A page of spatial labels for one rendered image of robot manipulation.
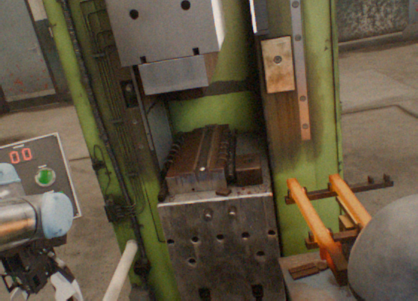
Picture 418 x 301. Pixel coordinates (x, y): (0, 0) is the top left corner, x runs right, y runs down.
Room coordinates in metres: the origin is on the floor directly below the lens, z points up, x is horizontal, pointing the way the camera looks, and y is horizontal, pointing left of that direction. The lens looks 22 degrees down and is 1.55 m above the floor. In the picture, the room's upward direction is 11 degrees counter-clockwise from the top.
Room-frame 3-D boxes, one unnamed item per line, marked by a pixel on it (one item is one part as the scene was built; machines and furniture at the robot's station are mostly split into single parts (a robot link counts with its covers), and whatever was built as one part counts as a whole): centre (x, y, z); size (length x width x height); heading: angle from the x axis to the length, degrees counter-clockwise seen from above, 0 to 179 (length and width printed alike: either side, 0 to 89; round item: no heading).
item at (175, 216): (1.35, -0.02, 0.69); 0.56 x 0.38 x 0.45; 171
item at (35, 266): (0.70, 0.43, 1.07); 0.09 x 0.08 x 0.12; 162
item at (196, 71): (1.35, 0.03, 1.32); 0.42 x 0.20 x 0.10; 171
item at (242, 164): (1.18, -0.12, 0.95); 0.12 x 0.08 x 0.06; 171
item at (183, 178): (1.35, 0.03, 0.96); 0.42 x 0.20 x 0.09; 171
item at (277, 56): (1.22, -0.26, 1.27); 0.09 x 0.02 x 0.17; 81
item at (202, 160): (1.35, 0.01, 0.99); 0.42 x 0.05 x 0.01; 171
